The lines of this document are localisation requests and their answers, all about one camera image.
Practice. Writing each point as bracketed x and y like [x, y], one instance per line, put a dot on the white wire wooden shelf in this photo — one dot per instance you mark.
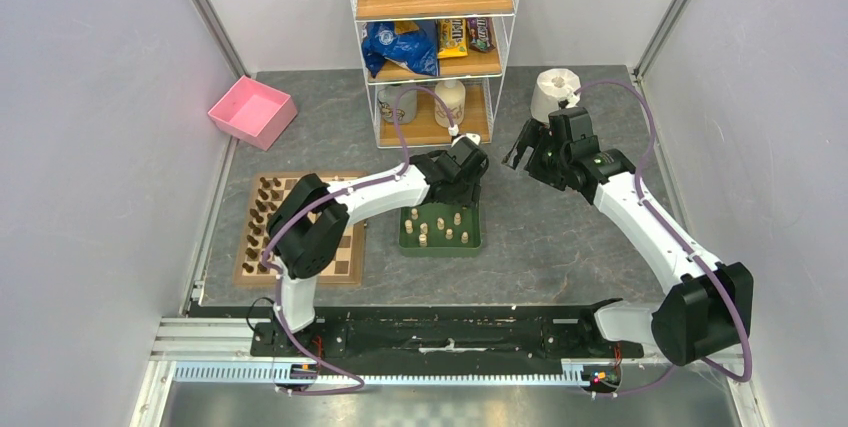
[483, 74]

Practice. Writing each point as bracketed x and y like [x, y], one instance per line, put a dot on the green metal tray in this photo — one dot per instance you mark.
[438, 245]

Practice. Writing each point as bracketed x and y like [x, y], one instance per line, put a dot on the blue snack bag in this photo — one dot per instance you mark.
[412, 45]

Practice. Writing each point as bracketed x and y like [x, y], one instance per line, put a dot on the aluminium rail frame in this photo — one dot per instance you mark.
[227, 366]

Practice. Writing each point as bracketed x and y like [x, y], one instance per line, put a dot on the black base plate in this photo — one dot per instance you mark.
[549, 331]

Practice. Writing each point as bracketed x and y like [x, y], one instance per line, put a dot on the wooden chess board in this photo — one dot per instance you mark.
[347, 266]

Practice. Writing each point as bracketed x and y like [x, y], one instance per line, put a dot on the grey patterned mug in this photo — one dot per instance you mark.
[389, 104]

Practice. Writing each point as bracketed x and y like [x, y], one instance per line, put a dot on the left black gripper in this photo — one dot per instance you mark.
[471, 196]

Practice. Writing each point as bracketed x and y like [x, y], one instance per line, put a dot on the white toilet paper roll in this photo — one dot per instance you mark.
[552, 86]

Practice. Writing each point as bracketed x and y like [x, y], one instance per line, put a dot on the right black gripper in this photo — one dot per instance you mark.
[537, 134]

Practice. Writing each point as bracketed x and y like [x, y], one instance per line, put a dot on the white patterned bottle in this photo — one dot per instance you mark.
[450, 108]

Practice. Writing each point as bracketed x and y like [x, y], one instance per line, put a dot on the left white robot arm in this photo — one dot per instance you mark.
[307, 228]

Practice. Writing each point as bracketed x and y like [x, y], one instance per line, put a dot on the yellow candy bag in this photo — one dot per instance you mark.
[453, 41]

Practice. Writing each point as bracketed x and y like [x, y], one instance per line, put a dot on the pink plastic bin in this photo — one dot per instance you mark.
[253, 112]

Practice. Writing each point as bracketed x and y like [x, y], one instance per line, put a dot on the brown candy bag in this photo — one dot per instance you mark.
[480, 34]

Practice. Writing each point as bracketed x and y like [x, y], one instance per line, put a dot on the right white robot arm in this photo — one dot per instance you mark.
[707, 303]

